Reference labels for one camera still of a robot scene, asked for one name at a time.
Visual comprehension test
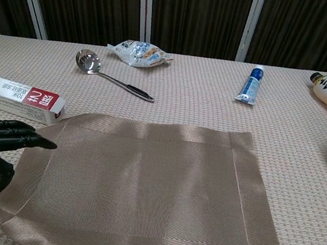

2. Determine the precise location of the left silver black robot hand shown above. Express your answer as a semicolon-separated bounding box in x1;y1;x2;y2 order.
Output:
0;117;60;208

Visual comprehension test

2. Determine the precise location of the white red baking paper box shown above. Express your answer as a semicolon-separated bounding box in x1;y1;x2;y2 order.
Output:
0;74;68;129

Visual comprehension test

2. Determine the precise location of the brown woven placemat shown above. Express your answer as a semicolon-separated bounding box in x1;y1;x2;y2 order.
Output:
0;97;313;245

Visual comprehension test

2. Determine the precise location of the white snack bag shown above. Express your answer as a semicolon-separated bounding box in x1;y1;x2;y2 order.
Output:
104;36;176;73

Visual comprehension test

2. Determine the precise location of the beige woven tablecloth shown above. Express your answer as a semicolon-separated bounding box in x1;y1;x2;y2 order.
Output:
0;25;327;245

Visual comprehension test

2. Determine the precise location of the dark pleated curtain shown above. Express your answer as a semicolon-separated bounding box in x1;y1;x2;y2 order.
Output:
0;0;327;85

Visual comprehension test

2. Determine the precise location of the blue white toothpaste tube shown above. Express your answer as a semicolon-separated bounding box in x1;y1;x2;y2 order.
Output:
233;62;266;107

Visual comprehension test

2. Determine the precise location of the steel ladle black handle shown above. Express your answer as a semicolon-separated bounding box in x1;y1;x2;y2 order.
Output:
71;48;160;103

